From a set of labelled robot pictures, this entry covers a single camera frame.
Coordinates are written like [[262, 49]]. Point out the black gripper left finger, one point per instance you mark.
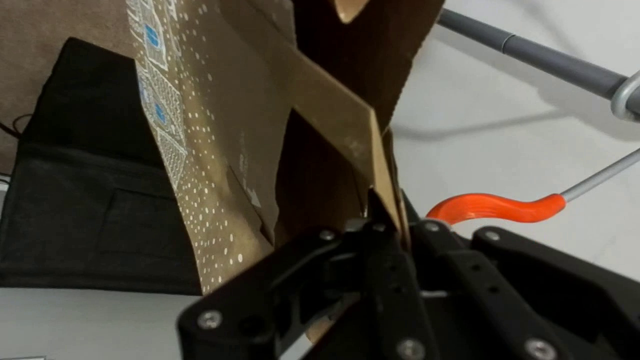
[[320, 293]]

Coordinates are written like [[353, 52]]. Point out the orange tipped metal hook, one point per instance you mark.
[[493, 206]]

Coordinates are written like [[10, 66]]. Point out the black speaker box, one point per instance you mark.
[[81, 200]]

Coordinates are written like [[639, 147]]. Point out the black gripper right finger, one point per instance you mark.
[[520, 300]]

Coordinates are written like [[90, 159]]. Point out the white pole clamp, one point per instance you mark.
[[627, 97]]

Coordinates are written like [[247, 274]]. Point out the brown printed paper bag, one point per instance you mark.
[[221, 133]]

